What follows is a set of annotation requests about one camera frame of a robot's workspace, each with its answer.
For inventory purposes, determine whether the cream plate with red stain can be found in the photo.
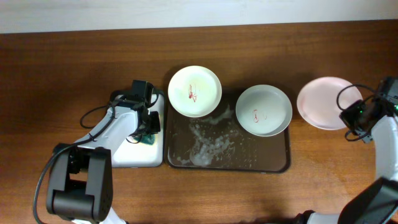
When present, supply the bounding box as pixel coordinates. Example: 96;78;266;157
167;65;222;118

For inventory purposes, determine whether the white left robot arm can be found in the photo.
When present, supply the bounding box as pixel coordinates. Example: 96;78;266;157
43;93;165;223

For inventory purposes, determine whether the dark brown serving tray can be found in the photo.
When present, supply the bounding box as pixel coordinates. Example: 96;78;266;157
164;90;291;174

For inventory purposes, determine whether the pale green plate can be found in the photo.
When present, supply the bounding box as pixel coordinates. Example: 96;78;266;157
235;85;293;137

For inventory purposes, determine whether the green and yellow sponge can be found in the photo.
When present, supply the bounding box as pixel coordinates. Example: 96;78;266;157
137;134;156;145

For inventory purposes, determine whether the pink plate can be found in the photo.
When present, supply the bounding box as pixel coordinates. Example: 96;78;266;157
297;77;363;131

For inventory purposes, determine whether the black tray with white liner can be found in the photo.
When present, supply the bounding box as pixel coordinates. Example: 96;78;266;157
106;90;165;168

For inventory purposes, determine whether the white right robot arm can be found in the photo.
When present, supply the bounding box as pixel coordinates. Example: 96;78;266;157
292;97;397;224

